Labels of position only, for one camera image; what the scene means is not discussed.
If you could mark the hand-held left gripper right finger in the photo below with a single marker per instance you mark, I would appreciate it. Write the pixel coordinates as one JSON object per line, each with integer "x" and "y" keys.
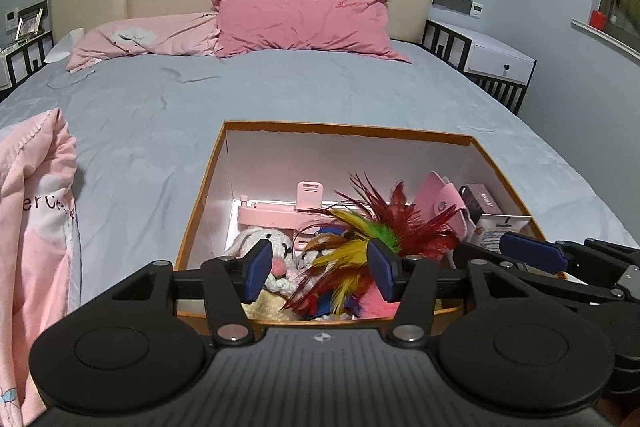
{"x": 382, "y": 269}

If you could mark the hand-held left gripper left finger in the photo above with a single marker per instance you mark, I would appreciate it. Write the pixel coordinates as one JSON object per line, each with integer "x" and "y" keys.
{"x": 257, "y": 269}

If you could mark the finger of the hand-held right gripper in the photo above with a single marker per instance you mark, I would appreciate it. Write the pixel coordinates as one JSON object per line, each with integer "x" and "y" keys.
{"x": 535, "y": 252}
{"x": 550, "y": 287}

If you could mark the white crochet bunny doll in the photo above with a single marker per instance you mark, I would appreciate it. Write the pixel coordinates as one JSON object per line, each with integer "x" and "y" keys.
{"x": 272, "y": 242}

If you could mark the pink fluffy pompom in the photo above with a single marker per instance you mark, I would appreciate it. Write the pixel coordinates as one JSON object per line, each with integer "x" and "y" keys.
{"x": 375, "y": 304}

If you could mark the small white packet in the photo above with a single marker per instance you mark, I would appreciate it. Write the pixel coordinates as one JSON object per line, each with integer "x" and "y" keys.
{"x": 500, "y": 229}

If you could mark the colourful feather toy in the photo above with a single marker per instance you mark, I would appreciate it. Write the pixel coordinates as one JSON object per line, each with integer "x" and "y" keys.
{"x": 390, "y": 227}

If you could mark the pink phone holder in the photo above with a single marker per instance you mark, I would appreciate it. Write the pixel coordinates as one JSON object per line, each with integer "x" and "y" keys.
{"x": 280, "y": 217}

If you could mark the plush doll with blue outfit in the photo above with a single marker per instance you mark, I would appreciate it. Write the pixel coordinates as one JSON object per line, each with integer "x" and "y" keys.
{"x": 325, "y": 247}

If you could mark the small dark purple box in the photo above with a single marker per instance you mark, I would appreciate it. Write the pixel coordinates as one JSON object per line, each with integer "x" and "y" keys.
{"x": 480, "y": 197}

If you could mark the orange cardboard box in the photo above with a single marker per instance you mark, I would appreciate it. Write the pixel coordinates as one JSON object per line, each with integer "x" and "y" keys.
{"x": 210, "y": 207}

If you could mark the pink snap pouch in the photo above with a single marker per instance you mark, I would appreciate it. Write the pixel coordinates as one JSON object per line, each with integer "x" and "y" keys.
{"x": 442, "y": 202}

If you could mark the white drawer nightstand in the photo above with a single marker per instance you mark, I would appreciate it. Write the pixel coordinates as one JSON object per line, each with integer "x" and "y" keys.
{"x": 500, "y": 62}

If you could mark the pink printed blanket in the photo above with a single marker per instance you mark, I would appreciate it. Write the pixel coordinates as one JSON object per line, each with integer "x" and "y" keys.
{"x": 30, "y": 232}

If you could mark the red cup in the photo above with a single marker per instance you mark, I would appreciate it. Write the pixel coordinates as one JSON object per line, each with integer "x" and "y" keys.
{"x": 596, "y": 19}

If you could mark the dark pink pillow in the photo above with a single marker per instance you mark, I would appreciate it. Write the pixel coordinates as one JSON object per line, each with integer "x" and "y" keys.
{"x": 300, "y": 27}

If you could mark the light pink pillow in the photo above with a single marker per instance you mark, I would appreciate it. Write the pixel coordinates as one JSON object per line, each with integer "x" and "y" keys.
{"x": 145, "y": 37}

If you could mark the white wall thermostat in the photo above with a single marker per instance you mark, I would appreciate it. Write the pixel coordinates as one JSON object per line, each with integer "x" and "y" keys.
{"x": 476, "y": 8}

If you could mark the grey wall panel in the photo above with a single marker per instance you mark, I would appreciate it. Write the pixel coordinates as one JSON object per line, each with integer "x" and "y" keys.
{"x": 450, "y": 0}

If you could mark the black frame nightstand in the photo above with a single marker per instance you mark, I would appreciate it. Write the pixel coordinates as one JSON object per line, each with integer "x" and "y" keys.
{"x": 20, "y": 62}

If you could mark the photo frame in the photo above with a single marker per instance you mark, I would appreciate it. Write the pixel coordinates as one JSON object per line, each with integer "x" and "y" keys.
{"x": 29, "y": 25}

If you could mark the wall switch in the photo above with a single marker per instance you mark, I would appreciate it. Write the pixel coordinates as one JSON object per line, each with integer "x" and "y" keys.
{"x": 10, "y": 17}

